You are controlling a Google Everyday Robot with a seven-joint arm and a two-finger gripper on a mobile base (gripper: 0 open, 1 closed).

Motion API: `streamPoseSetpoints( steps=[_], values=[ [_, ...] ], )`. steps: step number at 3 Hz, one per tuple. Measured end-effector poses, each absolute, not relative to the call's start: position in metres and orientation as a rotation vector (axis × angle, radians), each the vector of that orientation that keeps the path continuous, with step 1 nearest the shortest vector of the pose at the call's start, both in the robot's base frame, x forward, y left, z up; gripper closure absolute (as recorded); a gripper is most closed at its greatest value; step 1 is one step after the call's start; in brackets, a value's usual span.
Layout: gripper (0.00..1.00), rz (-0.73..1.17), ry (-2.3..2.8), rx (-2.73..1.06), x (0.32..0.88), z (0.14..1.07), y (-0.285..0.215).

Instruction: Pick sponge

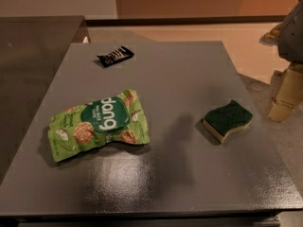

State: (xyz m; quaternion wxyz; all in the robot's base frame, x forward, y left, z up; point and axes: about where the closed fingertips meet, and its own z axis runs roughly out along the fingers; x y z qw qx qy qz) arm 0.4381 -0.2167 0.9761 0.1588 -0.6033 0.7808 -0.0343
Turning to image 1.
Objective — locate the green dang chips bag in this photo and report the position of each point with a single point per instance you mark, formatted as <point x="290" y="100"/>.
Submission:
<point x="95" y="124"/>

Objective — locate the black candy bar wrapper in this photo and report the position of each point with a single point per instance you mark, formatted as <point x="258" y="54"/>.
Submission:
<point x="117" y="56"/>

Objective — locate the dark side table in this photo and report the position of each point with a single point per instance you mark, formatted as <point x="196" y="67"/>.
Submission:
<point x="31" y="51"/>

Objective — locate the green and yellow sponge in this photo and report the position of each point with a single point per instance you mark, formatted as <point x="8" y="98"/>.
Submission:
<point x="226" y="120"/>

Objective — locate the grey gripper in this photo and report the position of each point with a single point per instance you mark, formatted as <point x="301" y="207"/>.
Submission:
<point x="294" y="37"/>

